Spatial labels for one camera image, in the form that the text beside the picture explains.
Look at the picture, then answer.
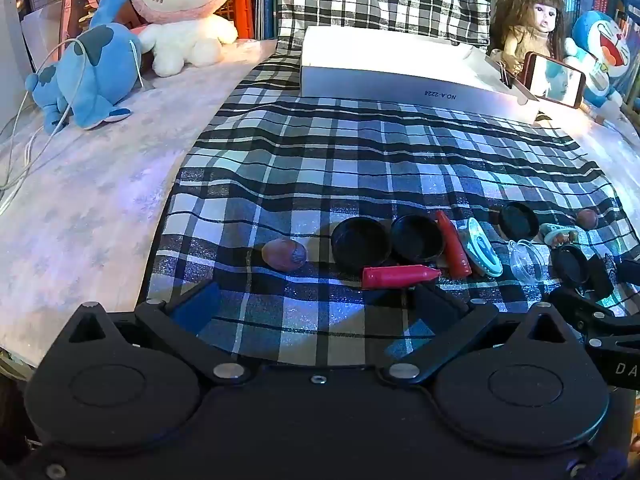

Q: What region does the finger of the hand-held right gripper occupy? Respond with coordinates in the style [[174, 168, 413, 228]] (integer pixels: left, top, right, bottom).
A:
[[547, 255, 618, 333], [607, 260, 640, 285]]

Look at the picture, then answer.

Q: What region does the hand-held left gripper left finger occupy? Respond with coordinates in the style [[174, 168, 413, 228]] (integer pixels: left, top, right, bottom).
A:
[[67, 281, 247, 386]]

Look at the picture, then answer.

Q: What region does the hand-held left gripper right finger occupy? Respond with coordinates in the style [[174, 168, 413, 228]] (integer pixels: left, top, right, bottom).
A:
[[382, 284, 583, 386]]

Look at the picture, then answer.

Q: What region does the black round lid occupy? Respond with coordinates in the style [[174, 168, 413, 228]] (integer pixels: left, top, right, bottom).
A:
[[331, 216, 392, 273], [390, 214, 447, 263], [550, 244, 592, 287], [497, 201, 541, 242]]

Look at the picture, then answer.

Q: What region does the red toy cone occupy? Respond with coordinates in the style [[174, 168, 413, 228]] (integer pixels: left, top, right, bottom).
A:
[[361, 265, 442, 290], [435, 210, 473, 278]]

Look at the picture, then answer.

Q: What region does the clear plastic dome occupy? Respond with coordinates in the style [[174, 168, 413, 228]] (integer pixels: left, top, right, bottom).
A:
[[507, 239, 550, 283]]

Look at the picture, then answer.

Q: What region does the white cardboard box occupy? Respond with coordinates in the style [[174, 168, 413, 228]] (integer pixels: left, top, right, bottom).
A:
[[300, 25, 542, 123]]

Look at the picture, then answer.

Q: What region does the small teal toy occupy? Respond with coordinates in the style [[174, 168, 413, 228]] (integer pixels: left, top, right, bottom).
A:
[[539, 222, 580, 247]]

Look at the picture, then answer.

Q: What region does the light blue oval toy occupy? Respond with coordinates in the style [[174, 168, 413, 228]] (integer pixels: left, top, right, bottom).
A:
[[457, 217, 503, 278]]

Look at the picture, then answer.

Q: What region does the black white plaid blanket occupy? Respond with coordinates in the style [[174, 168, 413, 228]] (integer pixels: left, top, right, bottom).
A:
[[137, 52, 640, 366]]

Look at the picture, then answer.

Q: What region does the red-cased smartphone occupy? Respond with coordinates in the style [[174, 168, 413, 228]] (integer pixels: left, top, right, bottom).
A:
[[522, 51, 587, 109]]

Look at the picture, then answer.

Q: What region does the blue white cat plush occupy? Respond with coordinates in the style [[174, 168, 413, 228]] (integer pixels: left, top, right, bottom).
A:
[[565, 10, 632, 108]]

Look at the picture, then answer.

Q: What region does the blue plush toy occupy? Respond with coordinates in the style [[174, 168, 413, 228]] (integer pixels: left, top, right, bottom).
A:
[[25, 0, 146, 136]]

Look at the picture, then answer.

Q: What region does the brown-haired doll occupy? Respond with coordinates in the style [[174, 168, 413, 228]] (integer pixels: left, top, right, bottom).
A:
[[487, 0, 566, 78]]

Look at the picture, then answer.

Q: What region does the pink white plush bunny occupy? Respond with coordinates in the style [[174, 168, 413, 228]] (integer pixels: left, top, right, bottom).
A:
[[131, 0, 240, 78]]

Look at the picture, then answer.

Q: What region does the red plastic crate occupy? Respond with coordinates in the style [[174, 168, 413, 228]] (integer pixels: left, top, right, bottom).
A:
[[215, 0, 257, 40]]

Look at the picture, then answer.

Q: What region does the white cable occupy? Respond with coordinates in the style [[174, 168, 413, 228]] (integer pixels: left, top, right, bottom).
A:
[[0, 37, 146, 206]]

